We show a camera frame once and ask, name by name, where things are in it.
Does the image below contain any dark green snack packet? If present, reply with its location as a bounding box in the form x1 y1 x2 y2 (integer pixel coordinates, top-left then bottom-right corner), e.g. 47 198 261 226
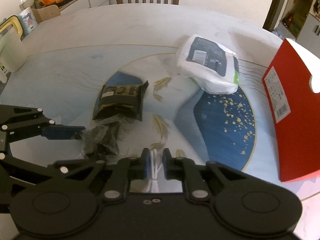
92 81 149 121

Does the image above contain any black wrapper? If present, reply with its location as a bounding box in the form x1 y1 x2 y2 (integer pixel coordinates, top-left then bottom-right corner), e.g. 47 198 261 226
79 114 135 163

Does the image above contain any grey wall cabinet unit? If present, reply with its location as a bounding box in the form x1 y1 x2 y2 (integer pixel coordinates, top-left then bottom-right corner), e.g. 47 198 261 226
263 0 319 56

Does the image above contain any white canister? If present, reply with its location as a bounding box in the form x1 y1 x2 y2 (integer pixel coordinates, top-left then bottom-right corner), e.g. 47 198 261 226
18 7 38 36

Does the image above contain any white tissue pack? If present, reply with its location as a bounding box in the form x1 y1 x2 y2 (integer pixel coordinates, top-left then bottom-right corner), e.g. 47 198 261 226
176 34 240 95

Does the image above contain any red cardboard shoe box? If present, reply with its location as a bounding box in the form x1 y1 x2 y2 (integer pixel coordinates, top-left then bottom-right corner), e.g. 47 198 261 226
262 38 319 183

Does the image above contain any white usb cable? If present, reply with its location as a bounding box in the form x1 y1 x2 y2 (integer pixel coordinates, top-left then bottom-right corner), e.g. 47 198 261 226
145 148 163 194

